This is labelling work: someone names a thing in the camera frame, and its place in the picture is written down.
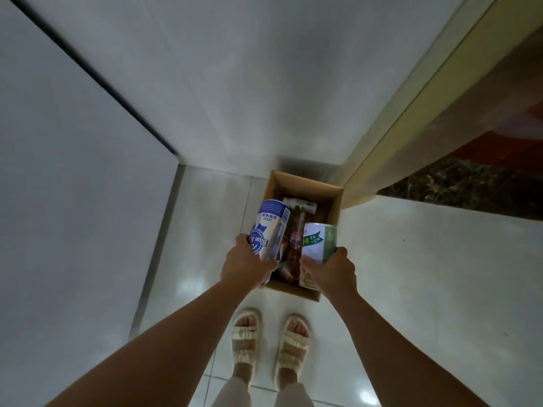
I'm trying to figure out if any person's right hand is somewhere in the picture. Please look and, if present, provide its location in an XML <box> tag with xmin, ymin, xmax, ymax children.
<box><xmin>300</xmin><ymin>246</ymin><xmax>358</xmax><ymax>304</ymax></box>

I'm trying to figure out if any person's left hand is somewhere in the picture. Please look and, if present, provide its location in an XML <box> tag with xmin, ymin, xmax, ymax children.
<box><xmin>219</xmin><ymin>233</ymin><xmax>280</xmax><ymax>291</ymax></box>

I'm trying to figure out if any green white can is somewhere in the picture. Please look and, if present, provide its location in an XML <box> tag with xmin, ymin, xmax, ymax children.
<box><xmin>299</xmin><ymin>222</ymin><xmax>339</xmax><ymax>291</ymax></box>

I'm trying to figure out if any blue white crushed can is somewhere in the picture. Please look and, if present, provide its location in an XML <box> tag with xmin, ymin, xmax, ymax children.
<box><xmin>245</xmin><ymin>198</ymin><xmax>292</xmax><ymax>289</ymax></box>

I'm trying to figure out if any pink label plastic bottle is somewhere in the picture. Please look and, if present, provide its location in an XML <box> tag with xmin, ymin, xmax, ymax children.
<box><xmin>278</xmin><ymin>205</ymin><xmax>308</xmax><ymax>284</ymax></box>

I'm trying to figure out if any brown cardboard box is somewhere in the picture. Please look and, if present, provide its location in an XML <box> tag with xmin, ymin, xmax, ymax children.
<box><xmin>261</xmin><ymin>170</ymin><xmax>345</xmax><ymax>302</ymax></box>

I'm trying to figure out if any person's left forearm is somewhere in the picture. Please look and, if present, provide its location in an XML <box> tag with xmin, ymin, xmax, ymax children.
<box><xmin>44</xmin><ymin>279</ymin><xmax>255</xmax><ymax>407</ymax></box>

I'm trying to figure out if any person's right forearm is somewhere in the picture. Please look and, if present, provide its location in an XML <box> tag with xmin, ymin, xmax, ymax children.
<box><xmin>329</xmin><ymin>290</ymin><xmax>489</xmax><ymax>407</ymax></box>

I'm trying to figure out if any person's left sandal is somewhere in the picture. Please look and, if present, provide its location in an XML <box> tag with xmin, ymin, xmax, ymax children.
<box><xmin>231</xmin><ymin>308</ymin><xmax>262</xmax><ymax>388</ymax></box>

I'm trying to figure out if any person's sandal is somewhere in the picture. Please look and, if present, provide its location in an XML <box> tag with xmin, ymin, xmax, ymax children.
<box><xmin>273</xmin><ymin>314</ymin><xmax>311</xmax><ymax>393</ymax></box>
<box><xmin>231</xmin><ymin>308</ymin><xmax>262</xmax><ymax>388</ymax></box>

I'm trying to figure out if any person's right sandal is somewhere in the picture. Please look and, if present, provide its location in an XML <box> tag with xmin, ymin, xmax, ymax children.
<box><xmin>273</xmin><ymin>314</ymin><xmax>311</xmax><ymax>393</ymax></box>

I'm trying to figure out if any white crumpled wrapper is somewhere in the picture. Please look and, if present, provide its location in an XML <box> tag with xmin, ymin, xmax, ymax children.
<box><xmin>282</xmin><ymin>197</ymin><xmax>319</xmax><ymax>215</ymax></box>

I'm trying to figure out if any dark marble door threshold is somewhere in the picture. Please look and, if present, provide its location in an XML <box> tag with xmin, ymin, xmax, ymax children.
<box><xmin>377</xmin><ymin>158</ymin><xmax>543</xmax><ymax>221</ymax></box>

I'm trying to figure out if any yellow door frame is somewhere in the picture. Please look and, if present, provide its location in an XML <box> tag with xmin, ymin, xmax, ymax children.
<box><xmin>339</xmin><ymin>0</ymin><xmax>543</xmax><ymax>210</ymax></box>

